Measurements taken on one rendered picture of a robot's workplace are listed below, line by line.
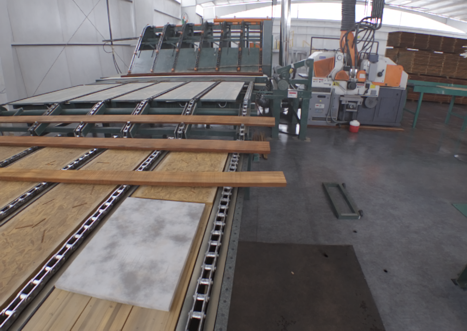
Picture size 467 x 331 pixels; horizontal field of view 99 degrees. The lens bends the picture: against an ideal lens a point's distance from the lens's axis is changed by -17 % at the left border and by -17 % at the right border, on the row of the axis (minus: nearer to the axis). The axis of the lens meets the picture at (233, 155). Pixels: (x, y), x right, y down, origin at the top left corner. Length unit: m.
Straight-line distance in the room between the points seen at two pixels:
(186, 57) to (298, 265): 6.39
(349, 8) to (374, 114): 2.54
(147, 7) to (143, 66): 5.93
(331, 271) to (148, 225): 1.50
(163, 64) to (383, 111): 6.04
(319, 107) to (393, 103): 1.94
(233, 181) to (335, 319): 1.16
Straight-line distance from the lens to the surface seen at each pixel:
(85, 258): 1.16
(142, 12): 13.30
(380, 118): 6.67
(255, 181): 1.43
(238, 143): 1.99
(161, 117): 2.67
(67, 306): 1.06
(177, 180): 1.47
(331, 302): 1.98
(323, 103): 5.70
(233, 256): 1.04
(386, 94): 6.58
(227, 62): 6.99
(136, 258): 1.08
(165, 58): 7.59
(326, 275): 2.12
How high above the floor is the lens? 1.58
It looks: 24 degrees down
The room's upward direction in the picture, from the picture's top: straight up
